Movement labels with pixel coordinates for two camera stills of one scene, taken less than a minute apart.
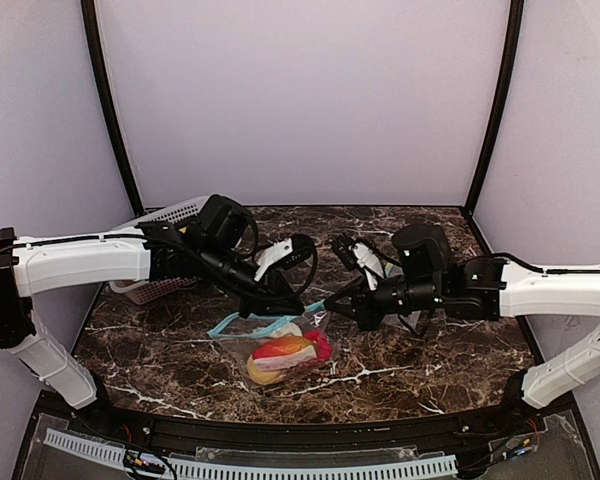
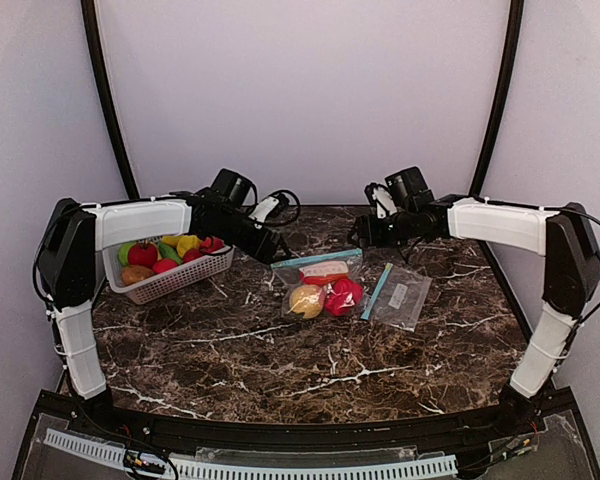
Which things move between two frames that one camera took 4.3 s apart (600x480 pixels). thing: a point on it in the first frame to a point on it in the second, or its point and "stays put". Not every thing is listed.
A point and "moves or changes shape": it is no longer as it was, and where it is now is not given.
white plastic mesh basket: [145, 291] stays put
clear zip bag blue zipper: [273, 351] to [321, 286]
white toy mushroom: [282, 362] to [324, 268]
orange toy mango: [280, 345] to [324, 280]
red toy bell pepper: [323, 344] moves or changes shape
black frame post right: [515, 18] stays put
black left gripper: [268, 292] to [270, 245]
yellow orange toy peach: [264, 376] to [307, 299]
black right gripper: [367, 304] to [365, 231]
